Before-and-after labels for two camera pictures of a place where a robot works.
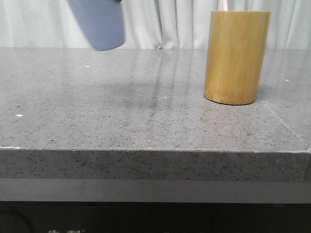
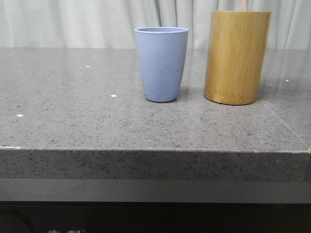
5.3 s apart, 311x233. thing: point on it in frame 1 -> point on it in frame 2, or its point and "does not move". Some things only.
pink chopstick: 224,6 -> 244,5
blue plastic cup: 102,21 -> 162,53
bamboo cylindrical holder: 236,49 does not move
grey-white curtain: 148,24 does not move
